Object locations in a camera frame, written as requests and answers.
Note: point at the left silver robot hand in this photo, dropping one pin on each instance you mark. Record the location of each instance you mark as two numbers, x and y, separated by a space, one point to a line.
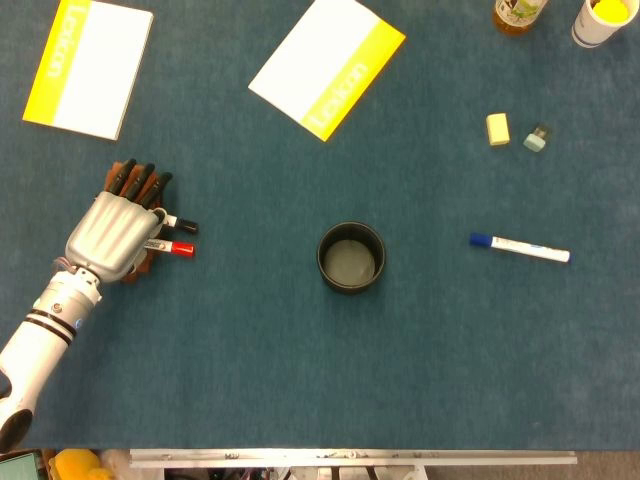
105 235

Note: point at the red whiteboard marker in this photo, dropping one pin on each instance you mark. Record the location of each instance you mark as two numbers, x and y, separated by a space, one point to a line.
180 248

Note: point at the black whiteboard marker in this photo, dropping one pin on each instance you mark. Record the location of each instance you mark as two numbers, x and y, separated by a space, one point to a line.
187 226

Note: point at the blue whiteboard marker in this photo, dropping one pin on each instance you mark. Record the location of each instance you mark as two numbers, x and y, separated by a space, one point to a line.
525 247

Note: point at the black round cup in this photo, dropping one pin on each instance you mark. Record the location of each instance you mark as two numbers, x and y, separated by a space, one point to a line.
322 270

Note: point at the folded brown cloth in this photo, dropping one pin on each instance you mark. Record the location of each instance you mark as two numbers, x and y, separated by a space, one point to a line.
145 270

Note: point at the white yellow Lexikon notebook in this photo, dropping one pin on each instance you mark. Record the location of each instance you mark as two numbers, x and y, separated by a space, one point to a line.
320 65
95 70

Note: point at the yellow plastic object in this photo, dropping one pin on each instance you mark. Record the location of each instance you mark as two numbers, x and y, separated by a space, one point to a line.
80 465

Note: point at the teal box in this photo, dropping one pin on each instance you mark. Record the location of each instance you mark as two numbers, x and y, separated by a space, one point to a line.
20 467

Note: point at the blue felt table mat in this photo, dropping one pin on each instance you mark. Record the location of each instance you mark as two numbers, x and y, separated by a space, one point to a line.
320 360

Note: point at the pale yellow eraser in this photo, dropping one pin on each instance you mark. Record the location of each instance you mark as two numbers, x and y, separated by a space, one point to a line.
498 130

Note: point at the amber tea bottle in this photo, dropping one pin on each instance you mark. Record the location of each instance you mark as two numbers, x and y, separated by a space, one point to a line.
512 25

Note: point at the white paper cup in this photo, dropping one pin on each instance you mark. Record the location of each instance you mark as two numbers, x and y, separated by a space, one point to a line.
592 30

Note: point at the aluminium frame rail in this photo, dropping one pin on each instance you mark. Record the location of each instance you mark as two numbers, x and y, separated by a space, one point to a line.
350 457

